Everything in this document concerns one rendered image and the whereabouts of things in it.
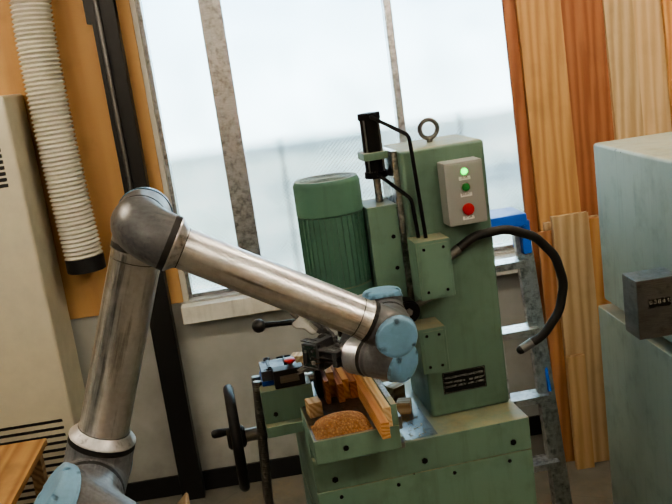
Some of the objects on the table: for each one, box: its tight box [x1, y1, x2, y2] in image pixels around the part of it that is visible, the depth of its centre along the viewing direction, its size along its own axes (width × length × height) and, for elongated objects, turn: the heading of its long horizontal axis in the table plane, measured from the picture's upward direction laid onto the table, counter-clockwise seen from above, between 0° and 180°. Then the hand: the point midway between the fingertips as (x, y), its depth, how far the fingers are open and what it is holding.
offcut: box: [305, 396, 324, 419], centre depth 224 cm, size 4×3×4 cm
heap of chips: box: [310, 410, 373, 440], centre depth 214 cm, size 9×14×4 cm, turn 132°
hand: (295, 340), depth 224 cm, fingers open, 14 cm apart
